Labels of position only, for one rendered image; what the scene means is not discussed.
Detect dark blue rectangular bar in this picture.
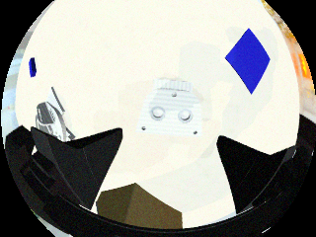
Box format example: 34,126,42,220
29,58,37,78

